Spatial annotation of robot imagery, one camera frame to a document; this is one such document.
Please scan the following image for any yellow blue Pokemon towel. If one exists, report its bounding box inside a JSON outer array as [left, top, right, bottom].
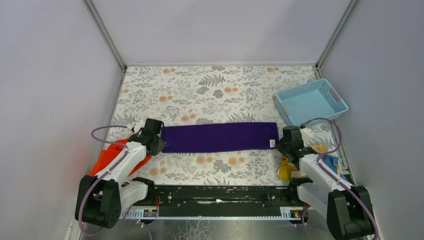
[[277, 144, 344, 181]]

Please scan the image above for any light blue plastic basket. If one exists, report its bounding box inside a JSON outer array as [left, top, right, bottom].
[[274, 78, 349, 126]]

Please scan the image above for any orange towel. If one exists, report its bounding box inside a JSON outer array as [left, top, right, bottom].
[[88, 144, 152, 176]]

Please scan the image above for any white slotted cable duct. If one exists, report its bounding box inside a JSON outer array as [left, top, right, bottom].
[[119, 207, 303, 221]]

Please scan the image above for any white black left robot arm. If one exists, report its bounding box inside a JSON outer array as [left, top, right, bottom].
[[74, 118, 166, 236]]

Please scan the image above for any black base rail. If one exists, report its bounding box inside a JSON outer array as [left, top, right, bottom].
[[132, 185, 305, 210]]

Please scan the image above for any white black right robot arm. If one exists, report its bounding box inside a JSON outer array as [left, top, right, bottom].
[[275, 126, 378, 240]]

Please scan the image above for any floral patterned table mat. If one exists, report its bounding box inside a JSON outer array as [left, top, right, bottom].
[[105, 65, 345, 187]]

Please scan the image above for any purple towel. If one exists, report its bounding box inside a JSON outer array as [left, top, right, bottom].
[[161, 122, 279, 153]]

